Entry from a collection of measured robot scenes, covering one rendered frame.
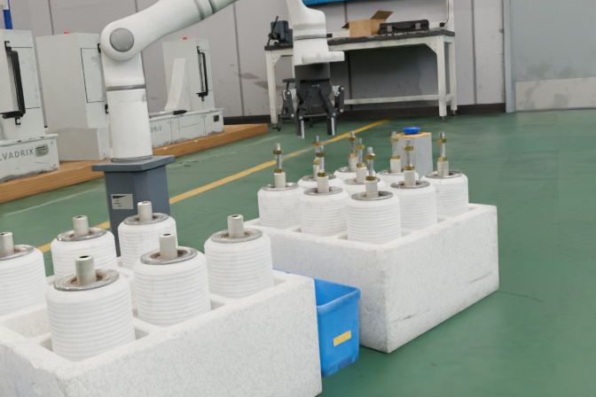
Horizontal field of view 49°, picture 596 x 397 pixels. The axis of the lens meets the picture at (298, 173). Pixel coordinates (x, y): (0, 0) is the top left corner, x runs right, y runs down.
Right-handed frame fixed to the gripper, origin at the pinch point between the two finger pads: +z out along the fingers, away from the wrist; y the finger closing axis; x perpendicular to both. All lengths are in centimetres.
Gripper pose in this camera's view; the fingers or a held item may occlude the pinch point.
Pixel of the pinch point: (316, 130)
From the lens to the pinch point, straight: 140.1
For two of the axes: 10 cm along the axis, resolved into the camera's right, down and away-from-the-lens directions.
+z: 0.7, 9.9, 1.5
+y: -9.2, 1.2, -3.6
